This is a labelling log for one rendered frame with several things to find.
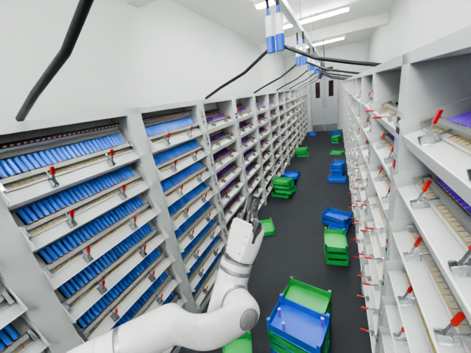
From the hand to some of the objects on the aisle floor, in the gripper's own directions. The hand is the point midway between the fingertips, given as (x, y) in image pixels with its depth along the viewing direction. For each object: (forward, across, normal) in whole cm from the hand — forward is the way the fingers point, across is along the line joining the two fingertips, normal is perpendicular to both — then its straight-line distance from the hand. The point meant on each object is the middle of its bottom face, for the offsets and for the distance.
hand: (252, 203), depth 59 cm
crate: (-110, +72, +73) cm, 150 cm away
